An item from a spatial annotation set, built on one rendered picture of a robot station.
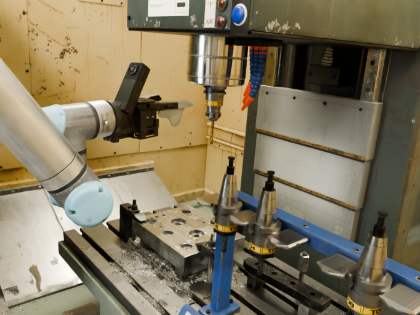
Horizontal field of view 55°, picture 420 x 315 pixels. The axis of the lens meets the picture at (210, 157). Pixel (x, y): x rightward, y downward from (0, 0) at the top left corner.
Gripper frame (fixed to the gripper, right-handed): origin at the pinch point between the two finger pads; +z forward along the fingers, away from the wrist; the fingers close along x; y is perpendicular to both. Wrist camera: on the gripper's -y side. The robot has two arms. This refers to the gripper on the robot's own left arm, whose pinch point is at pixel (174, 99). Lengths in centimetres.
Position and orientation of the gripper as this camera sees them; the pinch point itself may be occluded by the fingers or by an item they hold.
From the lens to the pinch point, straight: 98.4
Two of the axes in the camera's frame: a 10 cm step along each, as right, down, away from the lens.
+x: 7.7, 2.2, -5.9
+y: -0.4, 9.5, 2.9
